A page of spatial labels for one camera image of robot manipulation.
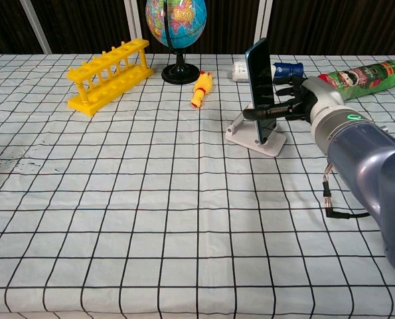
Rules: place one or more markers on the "white folding phone stand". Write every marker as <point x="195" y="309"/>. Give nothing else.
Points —
<point x="270" y="144"/>

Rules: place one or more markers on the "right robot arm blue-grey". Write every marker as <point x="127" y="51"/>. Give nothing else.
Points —
<point x="366" y="149"/>

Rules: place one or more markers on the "yellow rubber chicken toy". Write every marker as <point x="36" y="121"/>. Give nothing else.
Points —
<point x="201" y="88"/>

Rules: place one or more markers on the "white black grid tablecloth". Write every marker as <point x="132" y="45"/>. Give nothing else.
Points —
<point x="150" y="232"/>

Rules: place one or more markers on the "white bottle with blue cap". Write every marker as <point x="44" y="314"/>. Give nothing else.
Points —
<point x="288" y="69"/>

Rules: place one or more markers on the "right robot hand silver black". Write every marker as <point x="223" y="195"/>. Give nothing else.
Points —
<point x="320" y="94"/>

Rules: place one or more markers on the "green chips can red lid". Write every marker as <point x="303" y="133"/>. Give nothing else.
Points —
<point x="366" y="79"/>

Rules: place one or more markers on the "black smartphone with blue edge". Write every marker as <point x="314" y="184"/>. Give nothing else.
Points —
<point x="260" y="83"/>

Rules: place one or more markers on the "yellow plastic test tube rack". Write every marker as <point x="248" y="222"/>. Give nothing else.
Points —
<point x="81" y="103"/>

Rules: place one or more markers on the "white frame post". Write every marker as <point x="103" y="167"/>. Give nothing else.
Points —
<point x="34" y="23"/>
<point x="262" y="20"/>
<point x="134" y="20"/>

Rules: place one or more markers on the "small desk globe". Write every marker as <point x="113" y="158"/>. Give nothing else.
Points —
<point x="184" y="30"/>

